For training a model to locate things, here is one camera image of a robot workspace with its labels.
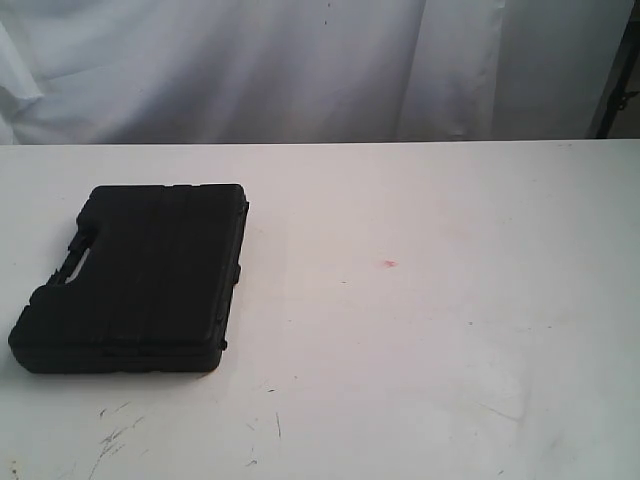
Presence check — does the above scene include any black tripod stand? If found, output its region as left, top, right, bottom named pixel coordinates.
left=594, top=1, right=639, bottom=139

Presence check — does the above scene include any black plastic tool case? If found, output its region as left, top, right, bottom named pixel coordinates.
left=8, top=184, right=249, bottom=374

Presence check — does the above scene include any white backdrop cloth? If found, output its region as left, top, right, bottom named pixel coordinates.
left=1, top=1, right=633, bottom=144

